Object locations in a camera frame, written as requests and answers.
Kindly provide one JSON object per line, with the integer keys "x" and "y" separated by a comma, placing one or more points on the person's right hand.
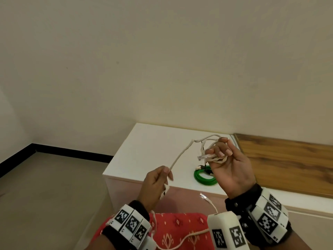
{"x": 234, "y": 174}

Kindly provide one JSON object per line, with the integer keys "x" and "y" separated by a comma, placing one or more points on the person's left hand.
{"x": 152, "y": 187}

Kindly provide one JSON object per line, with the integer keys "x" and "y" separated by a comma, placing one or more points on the person's right forearm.
{"x": 296, "y": 242}

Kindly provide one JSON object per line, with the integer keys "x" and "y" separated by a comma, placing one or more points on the person's left forearm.
{"x": 101, "y": 243}

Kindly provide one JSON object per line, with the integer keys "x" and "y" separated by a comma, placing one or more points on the white low table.
{"x": 135, "y": 151}

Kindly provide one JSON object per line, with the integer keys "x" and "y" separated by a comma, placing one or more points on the black wristband with marker tags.
{"x": 130, "y": 223}
{"x": 265, "y": 213}

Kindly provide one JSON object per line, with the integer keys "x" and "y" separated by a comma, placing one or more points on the white marker cube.
{"x": 226, "y": 231}

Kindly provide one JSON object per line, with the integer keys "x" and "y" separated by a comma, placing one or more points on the wooden board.
{"x": 291, "y": 164}

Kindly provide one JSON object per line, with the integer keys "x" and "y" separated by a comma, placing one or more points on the black baseboard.
{"x": 72, "y": 152}

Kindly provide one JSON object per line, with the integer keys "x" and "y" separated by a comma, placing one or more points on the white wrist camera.
{"x": 149, "y": 244}

